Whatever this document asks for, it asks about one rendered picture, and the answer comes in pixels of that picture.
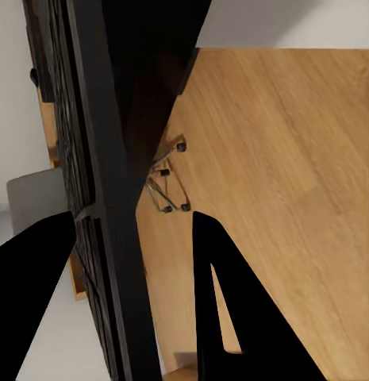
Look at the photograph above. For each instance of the keyboard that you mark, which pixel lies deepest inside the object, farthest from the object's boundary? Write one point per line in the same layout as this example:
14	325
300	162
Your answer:
98	190

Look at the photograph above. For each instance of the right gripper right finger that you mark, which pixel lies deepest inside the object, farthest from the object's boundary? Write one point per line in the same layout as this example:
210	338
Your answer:
270	349

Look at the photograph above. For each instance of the cabinet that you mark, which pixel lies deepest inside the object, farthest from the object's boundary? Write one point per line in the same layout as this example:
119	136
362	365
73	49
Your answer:
50	94
49	116

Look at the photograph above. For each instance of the desk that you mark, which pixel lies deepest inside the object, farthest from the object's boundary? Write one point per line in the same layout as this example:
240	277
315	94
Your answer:
151	43

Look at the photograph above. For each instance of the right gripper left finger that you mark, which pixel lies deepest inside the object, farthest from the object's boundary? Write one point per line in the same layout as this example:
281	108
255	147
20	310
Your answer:
30	267

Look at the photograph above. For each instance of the swivel chair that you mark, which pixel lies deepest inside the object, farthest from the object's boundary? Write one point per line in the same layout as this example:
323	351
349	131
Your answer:
42	194

